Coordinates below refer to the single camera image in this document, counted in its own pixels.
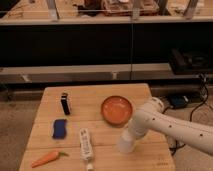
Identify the blue eraser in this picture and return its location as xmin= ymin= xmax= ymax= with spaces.
xmin=52 ymin=119 xmax=67 ymax=139

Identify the orange toy carrot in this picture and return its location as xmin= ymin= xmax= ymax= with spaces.
xmin=31 ymin=151 xmax=67 ymax=168

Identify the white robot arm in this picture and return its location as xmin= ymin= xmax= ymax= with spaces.
xmin=122 ymin=97 xmax=213 ymax=156

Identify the black power adapter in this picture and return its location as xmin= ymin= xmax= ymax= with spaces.
xmin=168 ymin=95 xmax=188 ymax=109

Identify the white toothpaste tube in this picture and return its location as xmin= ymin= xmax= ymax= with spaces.
xmin=79 ymin=129 xmax=94 ymax=171

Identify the black cable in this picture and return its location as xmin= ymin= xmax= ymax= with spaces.
xmin=155 ymin=73 xmax=213 ymax=156

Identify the black lighter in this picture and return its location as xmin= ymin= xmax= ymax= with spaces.
xmin=60 ymin=93 xmax=71 ymax=115

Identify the orange bowl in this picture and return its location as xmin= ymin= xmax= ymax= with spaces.
xmin=101 ymin=96 xmax=133 ymax=127

